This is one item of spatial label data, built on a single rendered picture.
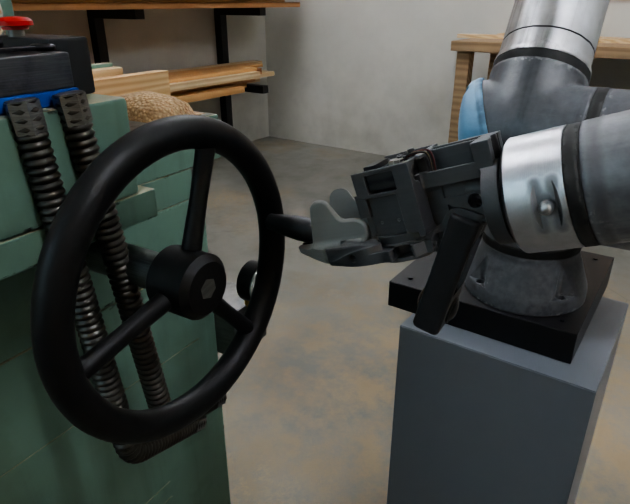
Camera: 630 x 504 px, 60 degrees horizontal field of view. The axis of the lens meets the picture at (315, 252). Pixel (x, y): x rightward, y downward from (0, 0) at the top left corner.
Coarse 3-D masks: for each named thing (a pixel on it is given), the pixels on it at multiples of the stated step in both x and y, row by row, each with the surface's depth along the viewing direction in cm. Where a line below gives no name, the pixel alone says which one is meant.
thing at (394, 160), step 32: (384, 160) 47; (416, 160) 45; (448, 160) 44; (480, 160) 41; (384, 192) 45; (416, 192) 43; (448, 192) 44; (480, 192) 43; (384, 224) 46; (416, 224) 44; (416, 256) 45
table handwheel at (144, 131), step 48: (144, 144) 40; (192, 144) 44; (240, 144) 49; (96, 192) 37; (192, 192) 47; (48, 240) 36; (192, 240) 48; (48, 288) 36; (144, 288) 50; (192, 288) 46; (48, 336) 37; (240, 336) 58; (48, 384) 38; (96, 432) 42; (144, 432) 46
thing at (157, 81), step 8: (144, 72) 82; (152, 72) 82; (160, 72) 84; (96, 80) 74; (104, 80) 75; (112, 80) 76; (120, 80) 78; (128, 80) 79; (136, 80) 80; (144, 80) 81; (152, 80) 83; (160, 80) 84; (168, 80) 85; (96, 88) 75; (104, 88) 76; (112, 88) 77; (120, 88) 78; (128, 88) 79; (136, 88) 80; (144, 88) 82; (152, 88) 83; (160, 88) 84; (168, 88) 86
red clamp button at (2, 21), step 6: (0, 18) 47; (6, 18) 47; (12, 18) 47; (18, 18) 47; (24, 18) 47; (0, 24) 47; (6, 24) 47; (12, 24) 47; (18, 24) 47; (24, 24) 47; (30, 24) 48
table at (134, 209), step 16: (160, 160) 67; (176, 160) 69; (192, 160) 71; (144, 176) 65; (160, 176) 67; (144, 192) 53; (128, 208) 52; (144, 208) 53; (128, 224) 52; (16, 240) 43; (32, 240) 44; (96, 240) 49; (0, 256) 42; (16, 256) 43; (32, 256) 44; (0, 272) 42; (16, 272) 43
